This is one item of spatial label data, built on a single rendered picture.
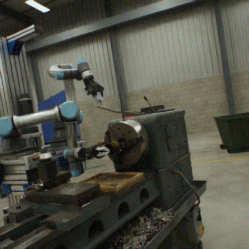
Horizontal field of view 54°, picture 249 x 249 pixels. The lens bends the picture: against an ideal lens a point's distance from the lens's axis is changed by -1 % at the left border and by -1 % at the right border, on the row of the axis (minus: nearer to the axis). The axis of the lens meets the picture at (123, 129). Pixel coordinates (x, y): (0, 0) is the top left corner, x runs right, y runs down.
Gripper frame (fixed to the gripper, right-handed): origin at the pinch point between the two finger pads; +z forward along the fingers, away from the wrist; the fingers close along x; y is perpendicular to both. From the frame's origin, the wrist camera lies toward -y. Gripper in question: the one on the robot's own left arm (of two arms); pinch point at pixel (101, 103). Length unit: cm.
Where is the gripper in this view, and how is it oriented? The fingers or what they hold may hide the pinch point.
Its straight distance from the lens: 173.3
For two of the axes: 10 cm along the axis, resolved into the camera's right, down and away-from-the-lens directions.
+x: 7.2, -4.1, -5.6
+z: 4.1, 9.0, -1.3
